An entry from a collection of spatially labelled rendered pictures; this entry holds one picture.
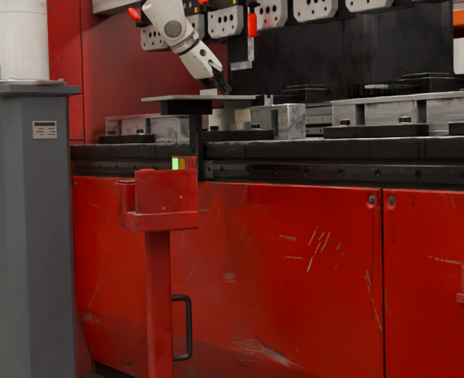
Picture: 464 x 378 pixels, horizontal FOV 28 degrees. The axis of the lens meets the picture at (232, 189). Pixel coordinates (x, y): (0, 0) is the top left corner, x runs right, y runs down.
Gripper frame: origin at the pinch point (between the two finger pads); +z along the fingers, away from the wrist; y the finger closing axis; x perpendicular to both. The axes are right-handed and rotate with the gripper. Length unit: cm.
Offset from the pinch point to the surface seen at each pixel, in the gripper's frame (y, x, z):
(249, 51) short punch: -5.8, -11.8, -3.3
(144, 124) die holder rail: 51, 2, 10
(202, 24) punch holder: 14.1, -16.1, -12.4
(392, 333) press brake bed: -76, 43, 38
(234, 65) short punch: 2.3, -10.0, -0.5
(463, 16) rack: 49, -142, 76
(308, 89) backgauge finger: -7.6, -19.8, 17.5
